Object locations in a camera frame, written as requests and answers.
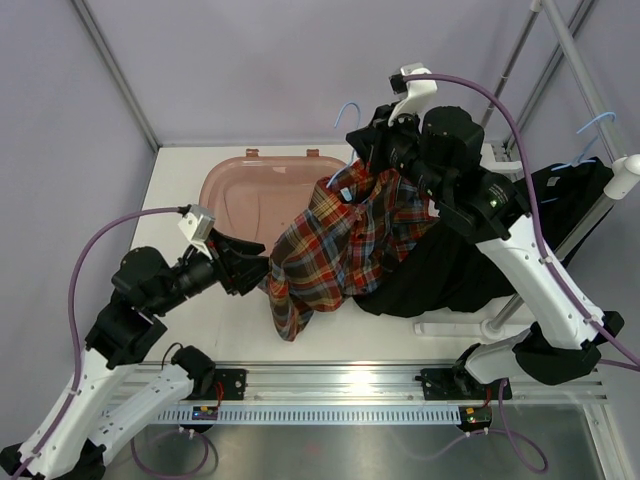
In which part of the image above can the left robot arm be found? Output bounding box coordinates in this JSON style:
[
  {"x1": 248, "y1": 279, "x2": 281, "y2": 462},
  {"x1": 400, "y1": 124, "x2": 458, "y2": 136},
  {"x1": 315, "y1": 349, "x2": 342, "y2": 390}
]
[{"x1": 1, "y1": 231, "x2": 269, "y2": 479}]

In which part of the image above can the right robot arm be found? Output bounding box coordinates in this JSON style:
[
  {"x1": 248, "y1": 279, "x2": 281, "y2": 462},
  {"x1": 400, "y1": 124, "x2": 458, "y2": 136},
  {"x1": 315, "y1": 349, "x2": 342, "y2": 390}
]
[{"x1": 346, "y1": 105, "x2": 624, "y2": 400}]

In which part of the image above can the blue hanger holding black shirt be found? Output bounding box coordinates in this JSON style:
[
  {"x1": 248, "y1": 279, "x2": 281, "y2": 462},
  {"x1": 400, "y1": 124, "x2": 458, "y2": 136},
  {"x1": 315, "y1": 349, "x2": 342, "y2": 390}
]
[{"x1": 547, "y1": 111, "x2": 617, "y2": 187}]

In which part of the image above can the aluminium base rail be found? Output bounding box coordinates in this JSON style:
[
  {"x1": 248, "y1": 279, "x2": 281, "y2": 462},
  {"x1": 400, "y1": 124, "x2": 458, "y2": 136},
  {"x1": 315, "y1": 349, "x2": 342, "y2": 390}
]
[{"x1": 119, "y1": 360, "x2": 609, "y2": 406}]

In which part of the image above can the left aluminium frame post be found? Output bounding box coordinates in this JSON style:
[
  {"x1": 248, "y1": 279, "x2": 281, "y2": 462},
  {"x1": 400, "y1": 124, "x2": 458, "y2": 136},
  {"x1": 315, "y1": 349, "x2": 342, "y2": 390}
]
[{"x1": 69, "y1": 0, "x2": 162, "y2": 154}]

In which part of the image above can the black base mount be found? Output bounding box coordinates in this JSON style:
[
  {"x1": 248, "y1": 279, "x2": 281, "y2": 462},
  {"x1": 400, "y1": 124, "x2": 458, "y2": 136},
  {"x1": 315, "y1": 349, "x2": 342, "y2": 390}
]
[
  {"x1": 186, "y1": 368, "x2": 248, "y2": 401},
  {"x1": 414, "y1": 367, "x2": 501, "y2": 401}
]

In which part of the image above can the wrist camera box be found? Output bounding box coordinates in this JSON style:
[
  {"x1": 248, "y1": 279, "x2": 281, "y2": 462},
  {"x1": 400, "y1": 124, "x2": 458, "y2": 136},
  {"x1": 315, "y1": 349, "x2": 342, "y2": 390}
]
[
  {"x1": 388, "y1": 63, "x2": 438, "y2": 126},
  {"x1": 178, "y1": 205, "x2": 215, "y2": 258}
]

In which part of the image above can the white slotted cable duct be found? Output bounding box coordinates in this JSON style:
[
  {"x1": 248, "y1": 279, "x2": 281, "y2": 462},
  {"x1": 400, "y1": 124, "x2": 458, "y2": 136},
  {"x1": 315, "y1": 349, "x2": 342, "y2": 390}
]
[{"x1": 152, "y1": 405, "x2": 461, "y2": 425}]

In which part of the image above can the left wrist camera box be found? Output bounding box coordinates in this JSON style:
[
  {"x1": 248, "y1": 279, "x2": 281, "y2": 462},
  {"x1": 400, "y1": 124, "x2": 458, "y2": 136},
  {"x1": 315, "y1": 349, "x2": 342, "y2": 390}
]
[{"x1": 178, "y1": 205, "x2": 215, "y2": 258}]

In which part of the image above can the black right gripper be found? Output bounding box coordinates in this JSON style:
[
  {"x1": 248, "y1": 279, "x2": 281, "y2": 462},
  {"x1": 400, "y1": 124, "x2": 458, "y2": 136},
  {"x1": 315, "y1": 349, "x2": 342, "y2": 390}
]
[{"x1": 349, "y1": 101, "x2": 449, "y2": 204}]

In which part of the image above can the black shirt on hanger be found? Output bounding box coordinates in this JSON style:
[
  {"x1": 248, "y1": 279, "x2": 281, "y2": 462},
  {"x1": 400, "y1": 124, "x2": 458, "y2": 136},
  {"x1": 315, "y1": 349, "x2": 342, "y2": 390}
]
[{"x1": 355, "y1": 158, "x2": 613, "y2": 318}]

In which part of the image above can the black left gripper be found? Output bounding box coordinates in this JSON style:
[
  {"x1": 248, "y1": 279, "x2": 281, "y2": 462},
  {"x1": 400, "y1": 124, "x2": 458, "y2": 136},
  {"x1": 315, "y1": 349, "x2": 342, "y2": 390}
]
[{"x1": 150, "y1": 228, "x2": 279, "y2": 316}]

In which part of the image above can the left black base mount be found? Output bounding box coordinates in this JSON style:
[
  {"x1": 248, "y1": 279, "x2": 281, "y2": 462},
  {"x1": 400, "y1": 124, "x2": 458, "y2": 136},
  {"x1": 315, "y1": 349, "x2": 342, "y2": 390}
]
[{"x1": 186, "y1": 368, "x2": 248, "y2": 401}]

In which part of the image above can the aluminium frame post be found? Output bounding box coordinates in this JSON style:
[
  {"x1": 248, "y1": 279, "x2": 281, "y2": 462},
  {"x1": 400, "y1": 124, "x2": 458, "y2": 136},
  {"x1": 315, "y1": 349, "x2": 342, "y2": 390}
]
[
  {"x1": 69, "y1": 0, "x2": 162, "y2": 154},
  {"x1": 503, "y1": 0, "x2": 598, "y2": 131}
]

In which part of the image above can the right aluminium frame post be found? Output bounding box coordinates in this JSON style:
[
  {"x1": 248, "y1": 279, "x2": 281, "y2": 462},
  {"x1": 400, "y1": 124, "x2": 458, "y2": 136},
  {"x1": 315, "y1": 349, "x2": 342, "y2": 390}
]
[{"x1": 503, "y1": 0, "x2": 598, "y2": 131}]

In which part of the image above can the white clothes rack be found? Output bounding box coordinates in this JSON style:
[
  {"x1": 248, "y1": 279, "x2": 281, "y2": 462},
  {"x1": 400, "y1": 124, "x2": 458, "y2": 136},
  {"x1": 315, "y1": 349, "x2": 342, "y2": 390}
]
[{"x1": 398, "y1": 1, "x2": 639, "y2": 339}]

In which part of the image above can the light blue wire hanger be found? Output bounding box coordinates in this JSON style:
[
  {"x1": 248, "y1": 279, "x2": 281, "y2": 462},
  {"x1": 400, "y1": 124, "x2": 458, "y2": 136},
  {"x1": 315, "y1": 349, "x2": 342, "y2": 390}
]
[{"x1": 327, "y1": 102, "x2": 374, "y2": 189}]

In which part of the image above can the pink plastic basin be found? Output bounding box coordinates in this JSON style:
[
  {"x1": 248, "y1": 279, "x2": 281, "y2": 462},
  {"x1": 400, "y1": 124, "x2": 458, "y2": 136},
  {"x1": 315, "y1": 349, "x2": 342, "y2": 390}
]
[{"x1": 199, "y1": 149, "x2": 345, "y2": 255}]

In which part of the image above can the red plaid shirt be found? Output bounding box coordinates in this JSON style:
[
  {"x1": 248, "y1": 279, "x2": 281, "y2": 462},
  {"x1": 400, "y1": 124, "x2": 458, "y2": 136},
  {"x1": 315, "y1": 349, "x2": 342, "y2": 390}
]
[{"x1": 261, "y1": 161, "x2": 437, "y2": 342}]

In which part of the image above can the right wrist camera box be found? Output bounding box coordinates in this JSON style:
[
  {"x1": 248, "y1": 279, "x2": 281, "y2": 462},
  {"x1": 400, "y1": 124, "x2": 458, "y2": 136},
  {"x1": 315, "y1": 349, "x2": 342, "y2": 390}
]
[{"x1": 388, "y1": 63, "x2": 438, "y2": 126}]

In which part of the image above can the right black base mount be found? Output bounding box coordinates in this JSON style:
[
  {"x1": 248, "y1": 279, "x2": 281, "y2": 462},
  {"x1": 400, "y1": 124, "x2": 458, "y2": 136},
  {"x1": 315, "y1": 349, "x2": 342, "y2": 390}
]
[{"x1": 414, "y1": 367, "x2": 501, "y2": 401}]

